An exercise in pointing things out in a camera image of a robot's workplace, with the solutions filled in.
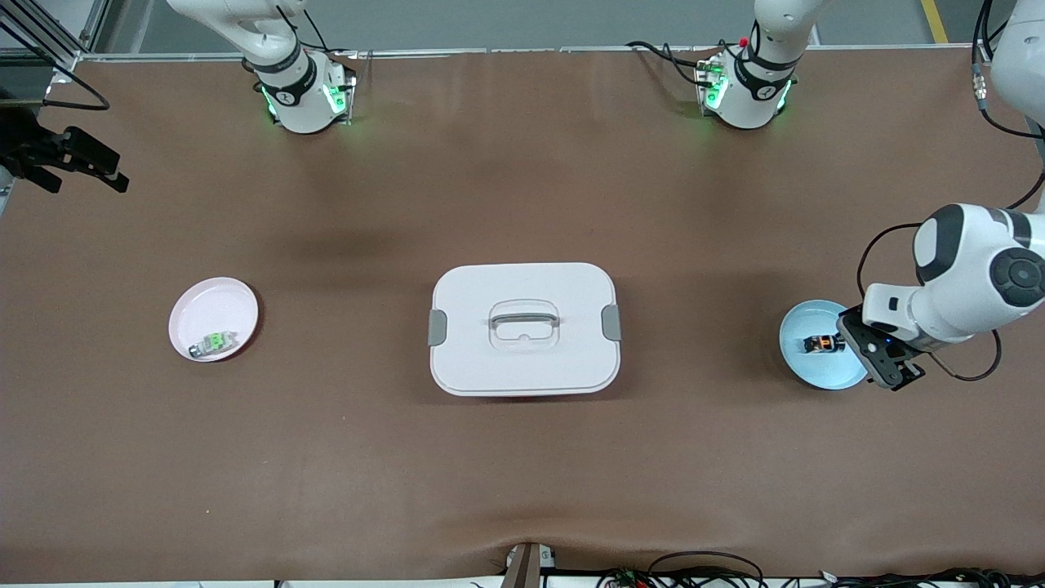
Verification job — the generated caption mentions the white lidded storage box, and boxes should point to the white lidded storage box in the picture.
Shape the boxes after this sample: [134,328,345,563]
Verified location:
[429,262,622,398]

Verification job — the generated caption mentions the light blue round plate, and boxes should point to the light blue round plate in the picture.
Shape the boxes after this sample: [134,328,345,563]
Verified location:
[778,299,871,391]

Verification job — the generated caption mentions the pink round plate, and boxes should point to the pink round plate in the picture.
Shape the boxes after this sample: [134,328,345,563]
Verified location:
[168,277,260,363]

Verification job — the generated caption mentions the brown table cloth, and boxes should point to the brown table cloth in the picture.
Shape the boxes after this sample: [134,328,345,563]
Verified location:
[0,45,1045,582]

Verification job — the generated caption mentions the black right base cable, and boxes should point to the black right base cable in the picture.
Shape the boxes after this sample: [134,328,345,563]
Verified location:
[276,7,358,63]

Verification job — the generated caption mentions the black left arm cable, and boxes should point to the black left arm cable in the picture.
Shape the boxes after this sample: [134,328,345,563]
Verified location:
[970,0,1045,215]

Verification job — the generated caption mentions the silver base connector bracket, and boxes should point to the silver base connector bracket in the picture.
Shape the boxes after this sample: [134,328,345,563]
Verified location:
[325,51,358,125]
[694,57,727,111]

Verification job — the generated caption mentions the black cable bundle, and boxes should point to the black cable bundle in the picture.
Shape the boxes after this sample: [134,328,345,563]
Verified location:
[816,567,1045,588]

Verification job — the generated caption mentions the black looped cable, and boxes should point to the black looped cable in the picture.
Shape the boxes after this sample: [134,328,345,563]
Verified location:
[647,550,766,588]

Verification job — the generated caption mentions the grey box lid handle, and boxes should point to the grey box lid handle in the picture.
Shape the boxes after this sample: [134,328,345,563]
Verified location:
[488,312,562,330]

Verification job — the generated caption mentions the black left base cables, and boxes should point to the black left base cables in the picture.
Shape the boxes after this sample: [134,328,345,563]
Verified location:
[626,40,721,87]

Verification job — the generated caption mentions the brown table edge bracket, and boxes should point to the brown table edge bracket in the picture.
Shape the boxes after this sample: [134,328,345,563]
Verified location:
[504,541,558,588]

